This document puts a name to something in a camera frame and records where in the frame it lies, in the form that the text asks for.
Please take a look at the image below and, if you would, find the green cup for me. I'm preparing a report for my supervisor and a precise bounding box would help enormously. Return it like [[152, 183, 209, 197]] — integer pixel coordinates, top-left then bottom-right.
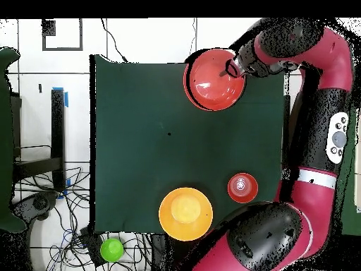
[[100, 238, 125, 263]]

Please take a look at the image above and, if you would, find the thin black floor cable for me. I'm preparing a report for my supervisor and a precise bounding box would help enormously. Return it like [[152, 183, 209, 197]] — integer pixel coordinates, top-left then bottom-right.
[[100, 18, 128, 64]]

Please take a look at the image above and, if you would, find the black stand base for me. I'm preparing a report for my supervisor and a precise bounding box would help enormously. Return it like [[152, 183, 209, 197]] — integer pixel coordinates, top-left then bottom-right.
[[12, 191, 60, 224]]

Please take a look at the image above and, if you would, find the neighbouring green table cloth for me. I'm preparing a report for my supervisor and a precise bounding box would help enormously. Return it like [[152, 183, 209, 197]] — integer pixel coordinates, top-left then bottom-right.
[[0, 47, 27, 234], [338, 109, 361, 236]]

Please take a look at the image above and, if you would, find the black table frame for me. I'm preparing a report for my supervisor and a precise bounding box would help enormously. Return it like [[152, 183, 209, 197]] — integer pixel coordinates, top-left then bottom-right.
[[11, 88, 67, 193]]

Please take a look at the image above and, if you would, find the small orange bowl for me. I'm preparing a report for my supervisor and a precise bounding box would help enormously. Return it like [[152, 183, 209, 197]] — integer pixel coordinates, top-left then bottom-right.
[[227, 172, 259, 204]]

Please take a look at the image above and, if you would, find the large shallow orange bowl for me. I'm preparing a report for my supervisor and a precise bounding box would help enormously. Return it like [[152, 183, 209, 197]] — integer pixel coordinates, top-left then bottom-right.
[[183, 48, 247, 112]]

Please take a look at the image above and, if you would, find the black square floor marker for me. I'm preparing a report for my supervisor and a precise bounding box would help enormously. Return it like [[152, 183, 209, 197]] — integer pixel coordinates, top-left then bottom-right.
[[42, 18, 84, 52]]

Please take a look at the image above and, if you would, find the blue tape strip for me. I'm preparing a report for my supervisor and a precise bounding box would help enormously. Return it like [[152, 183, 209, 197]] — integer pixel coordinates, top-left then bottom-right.
[[52, 86, 69, 109]]

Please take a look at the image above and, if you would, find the large yellow bowl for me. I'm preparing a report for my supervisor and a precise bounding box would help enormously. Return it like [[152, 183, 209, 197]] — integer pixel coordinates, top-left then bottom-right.
[[158, 187, 214, 242]]

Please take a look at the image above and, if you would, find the dark green table cloth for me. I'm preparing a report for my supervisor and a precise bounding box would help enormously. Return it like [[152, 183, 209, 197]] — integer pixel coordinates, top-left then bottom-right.
[[89, 54, 293, 235]]

